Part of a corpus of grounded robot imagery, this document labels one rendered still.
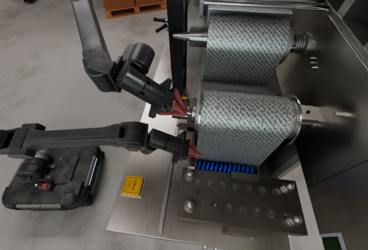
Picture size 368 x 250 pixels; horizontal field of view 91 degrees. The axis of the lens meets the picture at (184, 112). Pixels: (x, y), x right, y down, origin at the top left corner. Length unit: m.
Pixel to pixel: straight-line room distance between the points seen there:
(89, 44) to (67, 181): 1.33
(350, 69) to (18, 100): 2.97
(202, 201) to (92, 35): 0.59
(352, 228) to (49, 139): 0.79
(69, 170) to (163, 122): 1.02
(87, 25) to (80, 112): 1.87
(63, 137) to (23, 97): 2.33
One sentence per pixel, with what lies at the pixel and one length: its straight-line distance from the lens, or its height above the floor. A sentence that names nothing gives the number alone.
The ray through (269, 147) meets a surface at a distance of 0.61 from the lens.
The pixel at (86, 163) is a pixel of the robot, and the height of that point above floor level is 0.24.
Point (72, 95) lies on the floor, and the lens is 2.64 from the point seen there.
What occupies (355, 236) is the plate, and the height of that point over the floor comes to 1.25.
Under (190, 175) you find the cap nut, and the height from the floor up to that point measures 1.07.
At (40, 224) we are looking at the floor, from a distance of 2.04.
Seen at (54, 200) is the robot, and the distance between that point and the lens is 1.74.
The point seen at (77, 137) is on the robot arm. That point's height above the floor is 1.20.
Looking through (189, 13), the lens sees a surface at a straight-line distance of 1.44.
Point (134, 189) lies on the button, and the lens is 0.80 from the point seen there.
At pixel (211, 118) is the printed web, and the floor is 1.29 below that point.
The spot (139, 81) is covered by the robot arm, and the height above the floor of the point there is 1.39.
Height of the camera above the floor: 1.68
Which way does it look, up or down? 54 degrees down
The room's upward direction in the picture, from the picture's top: straight up
